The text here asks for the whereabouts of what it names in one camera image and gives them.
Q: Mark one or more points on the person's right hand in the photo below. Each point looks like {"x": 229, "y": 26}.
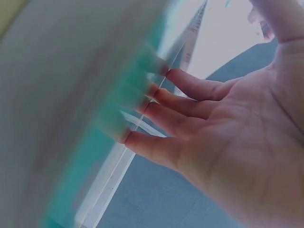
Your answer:
{"x": 249, "y": 133}

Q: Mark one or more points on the clear acrylic board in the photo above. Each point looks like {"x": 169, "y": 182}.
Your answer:
{"x": 114, "y": 171}

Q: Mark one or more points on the white paper sheet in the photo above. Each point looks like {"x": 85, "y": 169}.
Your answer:
{"x": 228, "y": 45}

